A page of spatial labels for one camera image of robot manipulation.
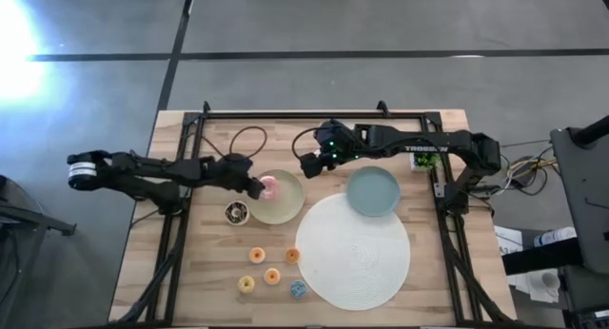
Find dark chair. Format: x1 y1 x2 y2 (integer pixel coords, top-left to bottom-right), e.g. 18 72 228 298
0 174 77 329

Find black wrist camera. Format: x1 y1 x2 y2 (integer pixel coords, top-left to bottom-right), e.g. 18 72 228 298
222 152 254 174
316 119 354 143

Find black looped cable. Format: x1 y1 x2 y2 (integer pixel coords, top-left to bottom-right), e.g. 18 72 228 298
228 125 269 160

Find pink frosted donut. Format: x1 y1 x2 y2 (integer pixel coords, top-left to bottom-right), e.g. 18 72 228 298
259 175 282 201

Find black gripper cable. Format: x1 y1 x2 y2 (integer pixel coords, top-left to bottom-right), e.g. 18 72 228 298
291 126 321 160

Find dark grey panel stand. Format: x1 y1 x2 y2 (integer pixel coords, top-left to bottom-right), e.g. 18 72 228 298
550 114 609 276

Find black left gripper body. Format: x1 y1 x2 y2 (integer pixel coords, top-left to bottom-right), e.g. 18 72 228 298
202 156 253 188

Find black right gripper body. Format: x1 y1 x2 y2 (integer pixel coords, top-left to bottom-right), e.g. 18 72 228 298
312 137 368 171

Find white round woven placemat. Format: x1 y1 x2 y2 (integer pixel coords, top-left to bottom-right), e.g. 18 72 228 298
294 191 412 312

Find blue-green round plate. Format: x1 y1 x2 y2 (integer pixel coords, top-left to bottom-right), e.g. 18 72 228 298
345 165 402 219

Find green plant in white pot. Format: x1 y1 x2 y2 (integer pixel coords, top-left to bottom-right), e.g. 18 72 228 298
409 151 442 174

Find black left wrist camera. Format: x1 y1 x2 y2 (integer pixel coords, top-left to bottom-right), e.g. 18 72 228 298
222 152 254 174

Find white paper sheets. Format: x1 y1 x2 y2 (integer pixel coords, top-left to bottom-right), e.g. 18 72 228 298
493 223 524 257

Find black metal table frame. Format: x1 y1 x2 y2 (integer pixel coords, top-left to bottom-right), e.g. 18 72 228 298
109 99 521 328

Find white cup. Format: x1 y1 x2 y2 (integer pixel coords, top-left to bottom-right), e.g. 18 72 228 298
526 269 562 304

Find yellow floor cable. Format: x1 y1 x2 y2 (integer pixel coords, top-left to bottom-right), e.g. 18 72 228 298
503 157 559 178

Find black shelf board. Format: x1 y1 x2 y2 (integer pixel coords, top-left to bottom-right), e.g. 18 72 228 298
502 238 585 277

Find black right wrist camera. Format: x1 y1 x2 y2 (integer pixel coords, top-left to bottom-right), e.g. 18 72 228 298
316 119 354 143

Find white bottle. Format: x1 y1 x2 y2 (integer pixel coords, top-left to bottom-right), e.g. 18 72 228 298
532 226 578 248

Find chocolate frosted donut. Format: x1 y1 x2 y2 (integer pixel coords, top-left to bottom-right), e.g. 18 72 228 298
224 200 250 226

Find beige round plate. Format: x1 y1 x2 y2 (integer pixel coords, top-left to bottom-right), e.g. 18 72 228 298
246 169 305 225

